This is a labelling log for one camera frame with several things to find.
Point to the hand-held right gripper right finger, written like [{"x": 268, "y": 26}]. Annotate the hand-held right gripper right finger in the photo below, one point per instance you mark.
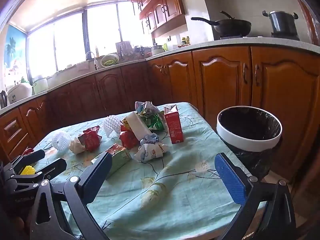
[{"x": 230, "y": 180}]

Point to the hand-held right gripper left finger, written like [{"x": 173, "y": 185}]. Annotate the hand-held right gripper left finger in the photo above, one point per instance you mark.
[{"x": 98, "y": 173}]

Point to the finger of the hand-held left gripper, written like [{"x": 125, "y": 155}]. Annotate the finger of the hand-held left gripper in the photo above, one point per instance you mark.
[
  {"x": 56, "y": 166},
  {"x": 32, "y": 156}
]

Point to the yellow spiky ball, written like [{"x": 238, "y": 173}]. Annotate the yellow spiky ball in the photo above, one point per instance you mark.
[{"x": 27, "y": 170}]

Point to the white bin with black liner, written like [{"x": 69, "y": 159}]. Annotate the white bin with black liner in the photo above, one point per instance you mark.
[{"x": 247, "y": 141}]

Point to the crushed green can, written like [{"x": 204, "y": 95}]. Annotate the crushed green can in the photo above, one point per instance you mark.
[{"x": 156, "y": 123}]

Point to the small red wrapper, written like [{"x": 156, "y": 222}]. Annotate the small red wrapper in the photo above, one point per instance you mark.
[{"x": 28, "y": 151}]

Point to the white foam fruit net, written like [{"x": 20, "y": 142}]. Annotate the white foam fruit net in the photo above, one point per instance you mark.
[
  {"x": 61, "y": 141},
  {"x": 111, "y": 127}
]

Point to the green drink carton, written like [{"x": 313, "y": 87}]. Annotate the green drink carton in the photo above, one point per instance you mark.
[{"x": 120, "y": 158}]

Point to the crumpled white tissue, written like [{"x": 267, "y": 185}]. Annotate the crumpled white tissue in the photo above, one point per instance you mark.
[{"x": 76, "y": 146}]

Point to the red crumpled snack wrapper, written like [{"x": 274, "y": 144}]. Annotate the red crumpled snack wrapper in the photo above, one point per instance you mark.
[
  {"x": 90, "y": 138},
  {"x": 127, "y": 138}
]

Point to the crumpled blue white paper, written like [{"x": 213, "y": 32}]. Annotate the crumpled blue white paper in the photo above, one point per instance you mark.
[{"x": 150, "y": 151}]

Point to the dark kettle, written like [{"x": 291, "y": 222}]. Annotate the dark kettle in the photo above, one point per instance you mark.
[{"x": 3, "y": 98}]

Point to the floral light green tablecloth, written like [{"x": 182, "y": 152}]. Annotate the floral light green tablecloth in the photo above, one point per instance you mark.
[{"x": 162, "y": 192}]

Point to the red drink carton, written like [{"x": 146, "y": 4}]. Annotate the red drink carton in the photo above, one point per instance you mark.
[{"x": 173, "y": 127}]

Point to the crumpled white printed paper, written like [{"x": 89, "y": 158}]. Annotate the crumpled white printed paper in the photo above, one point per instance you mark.
[{"x": 147, "y": 107}]

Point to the wooden lower kitchen cabinets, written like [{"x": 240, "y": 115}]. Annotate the wooden lower kitchen cabinets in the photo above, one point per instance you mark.
[{"x": 220, "y": 80}]

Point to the wooden kitchen cabinets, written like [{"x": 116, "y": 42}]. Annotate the wooden kitchen cabinets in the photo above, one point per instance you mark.
[
  {"x": 220, "y": 80},
  {"x": 160, "y": 5}
]

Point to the bowl of green vegetables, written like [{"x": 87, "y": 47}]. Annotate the bowl of green vegetables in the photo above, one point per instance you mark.
[{"x": 109, "y": 60}]

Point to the chrome sink faucet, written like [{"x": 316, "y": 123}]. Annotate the chrome sink faucet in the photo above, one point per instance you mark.
[{"x": 91, "y": 55}]

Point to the yellow dish soap bottle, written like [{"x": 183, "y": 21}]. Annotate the yellow dish soap bottle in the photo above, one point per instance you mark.
[{"x": 96, "y": 51}]

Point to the kitchen window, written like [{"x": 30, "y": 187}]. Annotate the kitchen window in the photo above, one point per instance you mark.
[{"x": 70, "y": 40}]

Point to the small steel pot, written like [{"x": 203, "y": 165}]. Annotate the small steel pot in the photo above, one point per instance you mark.
[{"x": 157, "y": 49}]

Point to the green plastic cup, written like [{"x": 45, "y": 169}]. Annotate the green plastic cup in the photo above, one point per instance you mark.
[{"x": 165, "y": 47}]

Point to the gas stove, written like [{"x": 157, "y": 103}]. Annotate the gas stove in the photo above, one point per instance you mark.
[{"x": 257, "y": 37}]

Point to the condiment jars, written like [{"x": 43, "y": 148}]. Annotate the condiment jars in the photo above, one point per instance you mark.
[{"x": 185, "y": 41}]

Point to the black wok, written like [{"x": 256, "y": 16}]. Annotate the black wok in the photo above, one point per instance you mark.
[{"x": 232, "y": 26}]

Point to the dark grey cooking pot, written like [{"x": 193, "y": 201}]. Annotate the dark grey cooking pot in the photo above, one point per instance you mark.
[{"x": 282, "y": 22}]

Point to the wooden upper kitchen cabinets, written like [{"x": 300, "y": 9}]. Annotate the wooden upper kitchen cabinets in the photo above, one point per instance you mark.
[{"x": 160, "y": 5}]

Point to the blue wall poster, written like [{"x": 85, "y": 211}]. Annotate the blue wall poster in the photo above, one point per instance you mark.
[{"x": 15, "y": 55}]

